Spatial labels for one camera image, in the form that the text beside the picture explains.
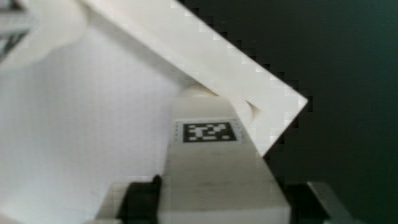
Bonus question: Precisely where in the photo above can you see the white desk leg front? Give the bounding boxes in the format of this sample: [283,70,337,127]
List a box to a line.
[157,86,291,224]

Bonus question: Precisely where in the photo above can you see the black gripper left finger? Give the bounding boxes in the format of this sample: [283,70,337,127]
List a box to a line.
[86,174,164,224]

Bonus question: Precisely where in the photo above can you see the white desk leg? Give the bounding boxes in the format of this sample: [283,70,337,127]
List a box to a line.
[0,0,88,71]
[157,86,291,224]

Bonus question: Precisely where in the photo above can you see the white desk tabletop tray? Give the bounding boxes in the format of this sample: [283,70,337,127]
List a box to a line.
[0,0,307,224]

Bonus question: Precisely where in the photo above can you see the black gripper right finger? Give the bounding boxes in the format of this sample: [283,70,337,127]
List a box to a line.
[283,182,355,224]

